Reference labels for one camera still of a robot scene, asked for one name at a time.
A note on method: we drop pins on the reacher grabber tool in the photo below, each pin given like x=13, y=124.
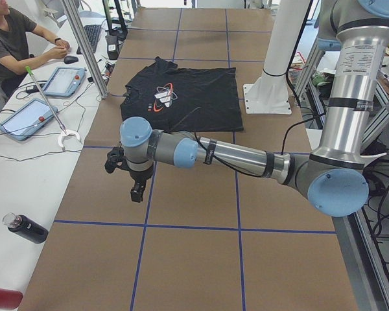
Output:
x=64, y=131

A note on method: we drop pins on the black graphic t-shirt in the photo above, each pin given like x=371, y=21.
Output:
x=184, y=99

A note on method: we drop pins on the black insulated bottle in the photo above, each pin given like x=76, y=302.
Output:
x=25, y=227

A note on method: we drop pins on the far blue teach pendant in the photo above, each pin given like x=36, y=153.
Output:
x=64, y=81

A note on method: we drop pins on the seated person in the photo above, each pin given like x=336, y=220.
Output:
x=14, y=49

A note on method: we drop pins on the red bottle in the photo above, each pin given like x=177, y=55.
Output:
x=10, y=299

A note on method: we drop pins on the black keyboard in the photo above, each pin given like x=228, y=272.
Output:
x=93, y=35

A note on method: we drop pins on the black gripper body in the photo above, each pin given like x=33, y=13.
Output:
x=139, y=176

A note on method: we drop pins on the aluminium frame post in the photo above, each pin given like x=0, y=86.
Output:
x=77, y=27

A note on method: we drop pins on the blue teach pendant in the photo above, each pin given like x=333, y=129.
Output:
x=64, y=81
x=27, y=120

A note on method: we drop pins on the near blue teach pendant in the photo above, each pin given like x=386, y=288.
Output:
x=27, y=120

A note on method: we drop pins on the black box on table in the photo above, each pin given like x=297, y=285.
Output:
x=112, y=47

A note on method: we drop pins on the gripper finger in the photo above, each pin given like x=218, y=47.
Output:
x=134, y=195
x=140, y=188

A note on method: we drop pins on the brown paper table cover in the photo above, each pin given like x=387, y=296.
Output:
x=205, y=238

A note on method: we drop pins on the white camera mast base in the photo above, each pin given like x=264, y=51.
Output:
x=269, y=94

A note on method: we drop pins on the black computer mouse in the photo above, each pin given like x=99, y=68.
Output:
x=70, y=59

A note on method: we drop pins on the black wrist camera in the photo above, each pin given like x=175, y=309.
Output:
x=114, y=160

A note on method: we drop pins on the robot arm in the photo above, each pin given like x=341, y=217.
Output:
x=330, y=177

